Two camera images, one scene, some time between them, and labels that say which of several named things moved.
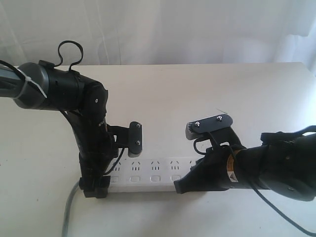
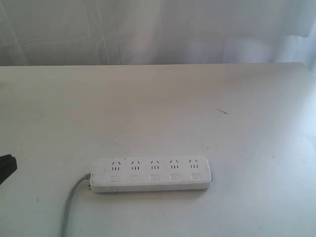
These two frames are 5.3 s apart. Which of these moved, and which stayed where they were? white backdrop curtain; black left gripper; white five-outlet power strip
Moved: black left gripper
Stayed: white five-outlet power strip; white backdrop curtain
